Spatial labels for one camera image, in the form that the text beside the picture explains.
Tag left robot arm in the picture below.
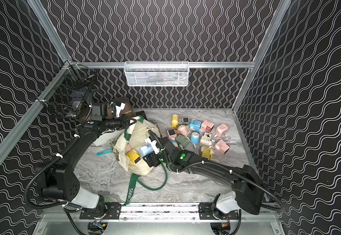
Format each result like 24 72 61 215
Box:
23 91 136 217

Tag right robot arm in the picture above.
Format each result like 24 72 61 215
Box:
144 130 284 219

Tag pink sharpener black face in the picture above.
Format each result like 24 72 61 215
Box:
166 128 177 140

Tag light blue round sharpener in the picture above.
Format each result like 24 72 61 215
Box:
190 132 200 145

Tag cream panda pencil sharpener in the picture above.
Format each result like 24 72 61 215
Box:
199 133 215 147

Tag white brown storage box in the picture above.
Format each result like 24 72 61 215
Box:
90 96 136 147

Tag white wire basket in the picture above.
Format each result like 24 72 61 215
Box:
123 61 190 87

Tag black wire basket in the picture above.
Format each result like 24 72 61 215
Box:
41 64 97 119

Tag light blue box sharpener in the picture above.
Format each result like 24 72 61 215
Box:
140 144 154 157

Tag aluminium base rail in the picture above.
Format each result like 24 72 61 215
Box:
39 202 278 223

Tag gold square pencil sharpener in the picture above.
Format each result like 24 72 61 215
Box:
182 117 190 125

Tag pink rounded pencil sharpener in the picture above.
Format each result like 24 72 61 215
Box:
214 123 228 138

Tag green grey sharpener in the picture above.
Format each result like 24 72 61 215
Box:
175 135 190 149

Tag blue pencil sharpener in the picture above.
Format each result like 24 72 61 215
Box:
189 119 202 132

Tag teal utility knife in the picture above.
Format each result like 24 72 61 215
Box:
96 148 113 156

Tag pink box pencil sharpener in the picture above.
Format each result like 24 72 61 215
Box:
200 119 215 133

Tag cream tote bag green handles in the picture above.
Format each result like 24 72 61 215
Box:
114 115 168 206

